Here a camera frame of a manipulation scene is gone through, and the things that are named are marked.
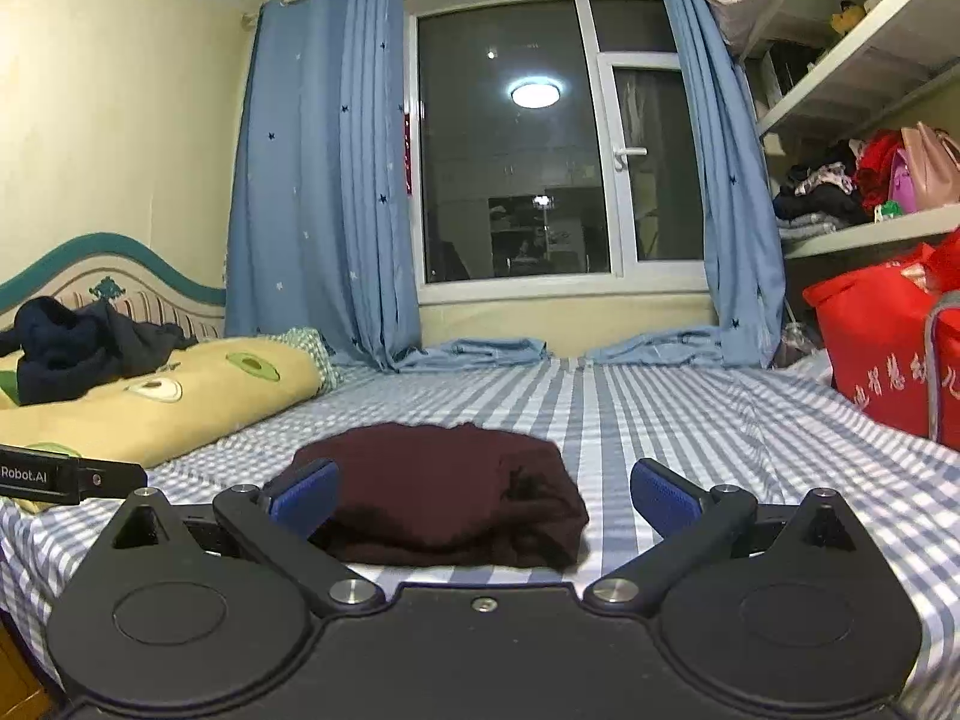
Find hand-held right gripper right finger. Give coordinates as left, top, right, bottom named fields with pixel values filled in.
left=581, top=457, right=880, bottom=620

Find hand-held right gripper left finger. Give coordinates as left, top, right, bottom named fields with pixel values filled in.
left=94, top=457, right=387, bottom=620

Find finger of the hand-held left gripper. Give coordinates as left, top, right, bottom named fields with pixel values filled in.
left=77, top=457, right=149, bottom=501

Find maroon shirt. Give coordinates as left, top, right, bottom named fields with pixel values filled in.
left=292, top=422, right=590, bottom=569

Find dark navy clothes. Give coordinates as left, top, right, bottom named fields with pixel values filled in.
left=0, top=296, right=200, bottom=406

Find pile of dark clothes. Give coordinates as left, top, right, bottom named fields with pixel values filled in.
left=772, top=161, right=871, bottom=241

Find bed with checkered sheet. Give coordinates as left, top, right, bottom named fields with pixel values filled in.
left=0, top=345, right=960, bottom=691

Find yellow avocado print quilt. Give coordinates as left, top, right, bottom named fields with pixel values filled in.
left=0, top=336, right=327, bottom=515

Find checkered pillow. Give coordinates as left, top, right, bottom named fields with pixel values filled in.
left=281, top=326, right=342, bottom=391

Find wooden drawer cabinet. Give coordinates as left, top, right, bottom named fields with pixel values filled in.
left=0, top=615, right=53, bottom=720

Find teal trimmed headboard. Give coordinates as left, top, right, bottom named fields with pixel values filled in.
left=0, top=232, right=227, bottom=342

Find clear plastic item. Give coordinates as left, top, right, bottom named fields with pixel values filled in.
left=780, top=319, right=826, bottom=368

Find red fabric bag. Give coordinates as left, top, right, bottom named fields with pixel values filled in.
left=802, top=229, right=960, bottom=451

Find blue star curtain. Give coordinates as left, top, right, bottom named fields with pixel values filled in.
left=225, top=0, right=552, bottom=372
left=585, top=0, right=787, bottom=368

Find white framed window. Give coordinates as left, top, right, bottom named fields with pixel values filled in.
left=405, top=0, right=713, bottom=290

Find magenta bag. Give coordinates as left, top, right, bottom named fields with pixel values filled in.
left=889, top=150, right=921, bottom=215

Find red cloth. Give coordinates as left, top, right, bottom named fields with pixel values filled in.
left=855, top=131, right=905, bottom=215

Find pale pink handbag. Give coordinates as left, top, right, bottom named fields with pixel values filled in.
left=900, top=124, right=960, bottom=209

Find white shelf unit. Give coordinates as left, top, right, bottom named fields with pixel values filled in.
left=739, top=0, right=960, bottom=260

